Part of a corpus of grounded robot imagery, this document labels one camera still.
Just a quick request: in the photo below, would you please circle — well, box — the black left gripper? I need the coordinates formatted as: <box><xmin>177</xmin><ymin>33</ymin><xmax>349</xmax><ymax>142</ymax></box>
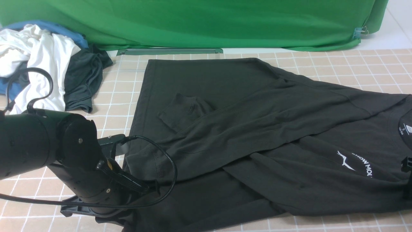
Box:
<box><xmin>48</xmin><ymin>164</ymin><xmax>143</xmax><ymax>218</ymax></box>

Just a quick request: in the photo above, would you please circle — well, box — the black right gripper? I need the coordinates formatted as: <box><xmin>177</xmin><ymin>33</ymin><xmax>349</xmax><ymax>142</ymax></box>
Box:
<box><xmin>401</xmin><ymin>156</ymin><xmax>412</xmax><ymax>199</ymax></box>

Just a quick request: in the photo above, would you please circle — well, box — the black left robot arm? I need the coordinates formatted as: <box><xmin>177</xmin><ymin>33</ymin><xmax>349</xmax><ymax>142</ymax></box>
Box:
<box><xmin>0</xmin><ymin>110</ymin><xmax>163</xmax><ymax>219</ymax></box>

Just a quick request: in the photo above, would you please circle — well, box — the beige checkered tablecloth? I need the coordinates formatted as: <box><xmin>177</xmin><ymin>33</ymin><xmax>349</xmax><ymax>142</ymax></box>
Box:
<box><xmin>0</xmin><ymin>49</ymin><xmax>411</xmax><ymax>232</ymax></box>

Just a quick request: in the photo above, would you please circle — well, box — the dark teal crumpled garment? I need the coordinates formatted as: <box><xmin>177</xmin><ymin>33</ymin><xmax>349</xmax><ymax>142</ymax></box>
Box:
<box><xmin>2</xmin><ymin>44</ymin><xmax>113</xmax><ymax>114</ymax></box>

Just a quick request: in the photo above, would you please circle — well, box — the blue binder clip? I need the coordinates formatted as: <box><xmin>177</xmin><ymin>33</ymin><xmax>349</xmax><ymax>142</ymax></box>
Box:
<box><xmin>352</xmin><ymin>26</ymin><xmax>369</xmax><ymax>39</ymax></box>

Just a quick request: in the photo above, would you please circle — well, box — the white crumpled shirt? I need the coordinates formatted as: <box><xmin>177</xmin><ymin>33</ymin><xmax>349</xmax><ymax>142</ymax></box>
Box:
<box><xmin>0</xmin><ymin>24</ymin><xmax>81</xmax><ymax>111</ymax></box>

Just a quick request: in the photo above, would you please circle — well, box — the blue crumpled garment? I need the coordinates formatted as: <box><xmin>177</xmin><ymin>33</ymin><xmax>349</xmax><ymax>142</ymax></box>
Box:
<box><xmin>1</xmin><ymin>20</ymin><xmax>89</xmax><ymax>94</ymax></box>

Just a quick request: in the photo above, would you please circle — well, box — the green backdrop cloth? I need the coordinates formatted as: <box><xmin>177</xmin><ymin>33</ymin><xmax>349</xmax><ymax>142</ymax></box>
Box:
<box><xmin>1</xmin><ymin>0</ymin><xmax>388</xmax><ymax>52</ymax></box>

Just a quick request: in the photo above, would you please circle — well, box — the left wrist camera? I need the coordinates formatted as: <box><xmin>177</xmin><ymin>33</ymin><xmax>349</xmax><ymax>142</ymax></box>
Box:
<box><xmin>98</xmin><ymin>134</ymin><xmax>130</xmax><ymax>160</ymax></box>

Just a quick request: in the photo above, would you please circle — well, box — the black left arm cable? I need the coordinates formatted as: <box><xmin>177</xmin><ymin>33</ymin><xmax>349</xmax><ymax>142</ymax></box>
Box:
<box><xmin>0</xmin><ymin>67</ymin><xmax>178</xmax><ymax>209</ymax></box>

